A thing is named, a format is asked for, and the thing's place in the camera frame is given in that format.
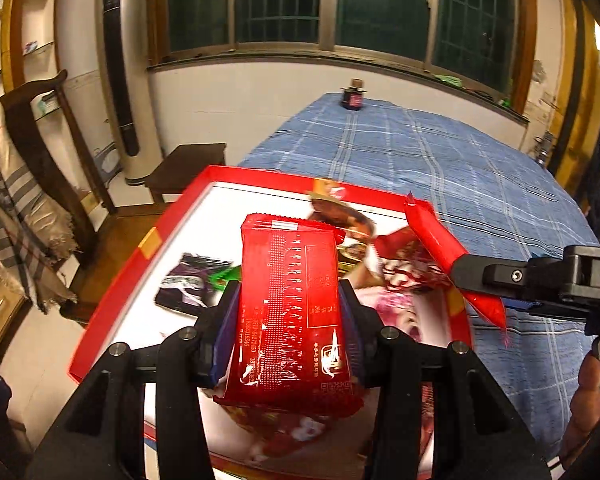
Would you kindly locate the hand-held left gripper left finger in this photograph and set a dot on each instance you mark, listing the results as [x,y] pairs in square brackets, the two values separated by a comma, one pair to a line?
[225,330]

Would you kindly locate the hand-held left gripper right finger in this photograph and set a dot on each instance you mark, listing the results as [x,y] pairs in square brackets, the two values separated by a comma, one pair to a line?
[355,332]

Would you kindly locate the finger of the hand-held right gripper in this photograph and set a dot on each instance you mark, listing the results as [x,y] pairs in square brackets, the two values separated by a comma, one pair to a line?
[520,304]
[480,270]

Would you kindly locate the pink snack packet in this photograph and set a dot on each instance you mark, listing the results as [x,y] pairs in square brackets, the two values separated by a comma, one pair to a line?
[395,310]

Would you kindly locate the small green snack packet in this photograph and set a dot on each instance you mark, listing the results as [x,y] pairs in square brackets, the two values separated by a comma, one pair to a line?
[225,275]

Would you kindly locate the black snack packet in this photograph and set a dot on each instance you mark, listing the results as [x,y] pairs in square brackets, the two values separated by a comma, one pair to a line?
[185,285]

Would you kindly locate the long red snack packet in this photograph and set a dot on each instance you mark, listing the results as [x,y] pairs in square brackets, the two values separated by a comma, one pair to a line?
[430,230]

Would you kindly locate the large red snack packet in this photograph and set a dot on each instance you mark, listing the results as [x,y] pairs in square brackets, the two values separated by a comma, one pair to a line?
[290,310]

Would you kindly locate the red white printed snack packet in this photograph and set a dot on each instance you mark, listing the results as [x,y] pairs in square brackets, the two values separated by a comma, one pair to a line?
[405,260]

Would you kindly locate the red shallow box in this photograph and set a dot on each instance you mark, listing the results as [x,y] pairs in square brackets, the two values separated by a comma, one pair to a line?
[180,220]

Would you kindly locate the red popcorn snack packet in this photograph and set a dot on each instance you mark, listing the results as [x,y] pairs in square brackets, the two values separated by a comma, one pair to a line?
[285,435]

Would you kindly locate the brown chocolate snack packet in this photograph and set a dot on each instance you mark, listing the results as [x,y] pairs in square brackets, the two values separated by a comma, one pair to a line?
[340,210]

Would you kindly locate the person's right hand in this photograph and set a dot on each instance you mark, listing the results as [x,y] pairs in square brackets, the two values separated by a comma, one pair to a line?
[587,400]

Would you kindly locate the grey cylinder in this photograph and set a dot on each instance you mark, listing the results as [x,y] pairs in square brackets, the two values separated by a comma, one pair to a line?
[544,147]

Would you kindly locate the dark wooden chair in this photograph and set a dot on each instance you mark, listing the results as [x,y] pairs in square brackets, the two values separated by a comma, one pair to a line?
[120,240]

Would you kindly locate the dark wooden stool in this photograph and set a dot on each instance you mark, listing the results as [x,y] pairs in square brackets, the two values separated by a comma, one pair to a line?
[185,160]

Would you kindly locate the green cloth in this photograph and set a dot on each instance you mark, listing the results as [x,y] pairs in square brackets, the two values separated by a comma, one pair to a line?
[450,80]

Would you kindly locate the small dark jar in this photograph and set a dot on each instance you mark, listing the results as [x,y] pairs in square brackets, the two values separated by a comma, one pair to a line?
[352,97]

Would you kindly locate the wooden cabinet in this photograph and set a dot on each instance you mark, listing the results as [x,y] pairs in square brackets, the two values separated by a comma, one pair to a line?
[0,325]

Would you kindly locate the plaid fringed scarf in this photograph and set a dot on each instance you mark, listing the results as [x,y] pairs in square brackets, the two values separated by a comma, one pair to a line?
[15,200]

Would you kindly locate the standing air conditioner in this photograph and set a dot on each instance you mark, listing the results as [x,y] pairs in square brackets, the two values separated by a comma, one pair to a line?
[130,85]

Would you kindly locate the wooden framed window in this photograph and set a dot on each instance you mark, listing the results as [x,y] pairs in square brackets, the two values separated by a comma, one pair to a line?
[380,5]

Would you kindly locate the yellow wall panel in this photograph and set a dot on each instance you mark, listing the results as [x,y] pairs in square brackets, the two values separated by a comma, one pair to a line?
[580,75]

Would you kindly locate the wall shelf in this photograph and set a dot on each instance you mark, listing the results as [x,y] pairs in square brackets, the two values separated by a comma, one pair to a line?
[30,25]

